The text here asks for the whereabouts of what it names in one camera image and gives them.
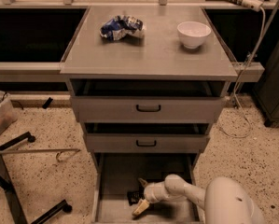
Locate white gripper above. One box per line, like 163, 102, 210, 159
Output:
132, 178, 173, 217

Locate black rxbar chocolate bar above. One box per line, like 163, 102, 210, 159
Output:
127, 188, 144, 206

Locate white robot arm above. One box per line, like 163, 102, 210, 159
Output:
133, 174, 266, 224

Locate bottom grey open drawer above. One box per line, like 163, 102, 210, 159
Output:
91, 153, 203, 224

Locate middle grey drawer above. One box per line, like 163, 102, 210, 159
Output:
83, 123, 209, 153

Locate top grey drawer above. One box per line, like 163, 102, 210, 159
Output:
69, 78, 223, 123

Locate grey drawer cabinet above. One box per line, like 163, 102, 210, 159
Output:
60, 5, 239, 224

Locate metal rod with hook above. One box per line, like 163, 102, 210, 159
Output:
0, 148, 80, 156

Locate small black floor block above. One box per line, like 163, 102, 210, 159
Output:
42, 97, 53, 109

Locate black stand base legs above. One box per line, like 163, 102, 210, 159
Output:
0, 132, 73, 224

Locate clear plastic storage bin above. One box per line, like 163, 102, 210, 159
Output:
0, 95, 17, 134

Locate dark cabinet at right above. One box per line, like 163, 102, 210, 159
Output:
253, 40, 279, 127

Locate white ceramic bowl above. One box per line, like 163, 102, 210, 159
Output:
177, 21, 212, 49

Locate crumpled blue chip bag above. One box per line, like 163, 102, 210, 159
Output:
100, 15, 146, 41

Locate white power cable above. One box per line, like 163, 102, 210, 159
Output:
218, 0, 279, 139

